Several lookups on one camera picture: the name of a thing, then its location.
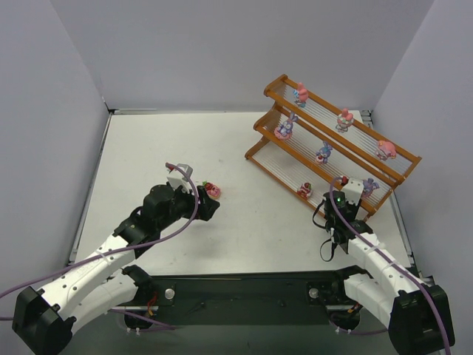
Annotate small purple bunny cupcake toy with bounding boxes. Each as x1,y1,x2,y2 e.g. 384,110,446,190
316,141,333,165

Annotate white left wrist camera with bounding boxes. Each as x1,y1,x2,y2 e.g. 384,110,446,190
166,163,193,193

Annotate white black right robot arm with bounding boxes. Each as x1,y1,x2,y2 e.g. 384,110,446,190
322,191,455,354

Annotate strawberry bear donut toy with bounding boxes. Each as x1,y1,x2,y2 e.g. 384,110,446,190
203,181,221,200

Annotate purple bunny sitting donut toy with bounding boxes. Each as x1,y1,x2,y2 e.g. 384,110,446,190
273,112,299,141

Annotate pink pig clear cup toy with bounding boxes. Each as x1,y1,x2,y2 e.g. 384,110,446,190
336,108,355,133

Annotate orange wooden tiered shelf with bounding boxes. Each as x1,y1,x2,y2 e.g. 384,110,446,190
245,75,421,220

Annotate pink pig bow toy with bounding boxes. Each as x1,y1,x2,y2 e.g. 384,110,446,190
375,141,397,161

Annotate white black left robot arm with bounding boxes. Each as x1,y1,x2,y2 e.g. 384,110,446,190
12,183,220,354

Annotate strawberry cake slice toy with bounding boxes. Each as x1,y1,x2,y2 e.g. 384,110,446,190
297,182,313,200

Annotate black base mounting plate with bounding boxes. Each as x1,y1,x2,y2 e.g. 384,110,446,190
88,270,376,332

